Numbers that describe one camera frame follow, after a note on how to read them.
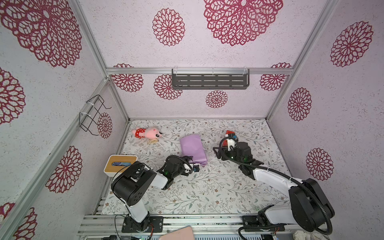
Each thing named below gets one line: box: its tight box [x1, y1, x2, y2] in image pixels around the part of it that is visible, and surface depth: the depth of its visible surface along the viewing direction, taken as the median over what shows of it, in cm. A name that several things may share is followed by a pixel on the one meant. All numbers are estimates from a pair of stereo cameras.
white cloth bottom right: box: [292, 230, 328, 240], surface depth 69 cm
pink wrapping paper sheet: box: [180, 134, 208, 165], surface depth 97 cm
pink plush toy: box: [132, 127, 163, 140], surface depth 105 cm
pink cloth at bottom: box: [158, 226, 195, 240], surface depth 71 cm
